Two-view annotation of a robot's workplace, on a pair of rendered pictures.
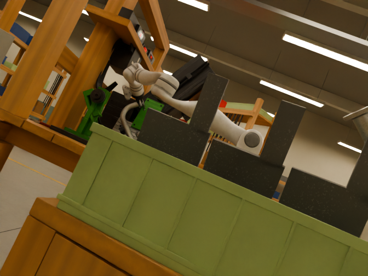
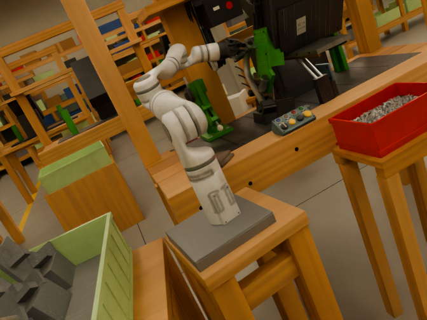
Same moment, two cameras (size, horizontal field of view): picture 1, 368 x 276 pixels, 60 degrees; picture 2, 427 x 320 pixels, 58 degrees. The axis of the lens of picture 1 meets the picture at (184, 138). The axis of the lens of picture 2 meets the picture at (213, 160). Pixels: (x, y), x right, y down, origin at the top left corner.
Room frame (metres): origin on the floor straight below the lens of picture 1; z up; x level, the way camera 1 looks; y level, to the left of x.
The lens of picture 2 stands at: (0.94, -1.20, 1.37)
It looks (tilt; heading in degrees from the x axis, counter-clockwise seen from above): 18 degrees down; 70
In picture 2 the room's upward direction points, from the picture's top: 24 degrees counter-clockwise
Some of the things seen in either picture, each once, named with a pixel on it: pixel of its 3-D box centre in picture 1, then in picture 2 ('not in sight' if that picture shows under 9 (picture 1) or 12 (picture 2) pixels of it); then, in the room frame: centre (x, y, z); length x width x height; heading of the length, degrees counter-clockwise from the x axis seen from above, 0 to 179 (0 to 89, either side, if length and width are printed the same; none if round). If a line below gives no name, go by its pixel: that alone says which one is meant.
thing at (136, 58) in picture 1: (125, 61); (218, 6); (1.89, 0.52, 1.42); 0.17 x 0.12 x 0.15; 172
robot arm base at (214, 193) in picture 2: not in sight; (212, 189); (1.24, -0.25, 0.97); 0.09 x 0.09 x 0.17; 6
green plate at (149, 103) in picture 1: (149, 116); (269, 51); (1.89, 0.24, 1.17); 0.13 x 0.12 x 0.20; 172
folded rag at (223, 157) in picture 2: not in sight; (219, 159); (1.43, 0.09, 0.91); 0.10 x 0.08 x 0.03; 31
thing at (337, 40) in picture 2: not in sight; (307, 49); (2.04, 0.19, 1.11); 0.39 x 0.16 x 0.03; 82
